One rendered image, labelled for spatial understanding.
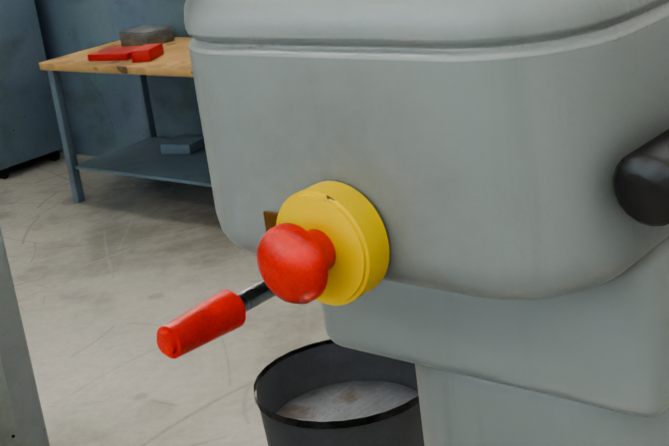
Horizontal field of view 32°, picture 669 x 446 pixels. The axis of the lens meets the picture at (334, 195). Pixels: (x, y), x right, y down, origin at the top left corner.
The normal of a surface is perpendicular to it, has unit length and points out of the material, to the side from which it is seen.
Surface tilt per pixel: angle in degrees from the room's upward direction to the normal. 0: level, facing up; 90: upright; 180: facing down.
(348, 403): 0
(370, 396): 0
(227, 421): 0
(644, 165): 90
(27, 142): 90
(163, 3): 90
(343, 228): 90
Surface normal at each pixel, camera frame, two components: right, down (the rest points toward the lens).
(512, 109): -0.19, 0.32
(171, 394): -0.13, -0.94
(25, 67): 0.77, 0.10
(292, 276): -0.56, 0.33
